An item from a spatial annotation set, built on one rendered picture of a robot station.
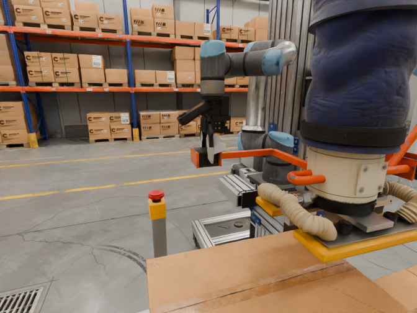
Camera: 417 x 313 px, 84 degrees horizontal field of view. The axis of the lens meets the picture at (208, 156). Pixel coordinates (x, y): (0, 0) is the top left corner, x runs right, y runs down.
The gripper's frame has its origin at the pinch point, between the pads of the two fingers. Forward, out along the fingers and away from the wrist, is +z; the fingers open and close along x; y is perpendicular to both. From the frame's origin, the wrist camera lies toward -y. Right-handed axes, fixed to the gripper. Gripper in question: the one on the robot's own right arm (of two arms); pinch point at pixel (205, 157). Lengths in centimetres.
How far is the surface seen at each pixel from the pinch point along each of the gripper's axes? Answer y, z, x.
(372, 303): 32, 30, -39
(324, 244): 15.5, 10.5, -37.9
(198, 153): -3.6, -2.7, -4.1
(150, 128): 11, 85, 674
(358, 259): 161, 124, 59
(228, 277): 0.4, 29.6, -21.5
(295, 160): 24.6, -0.7, -13.8
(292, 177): 14.4, -0.9, -26.6
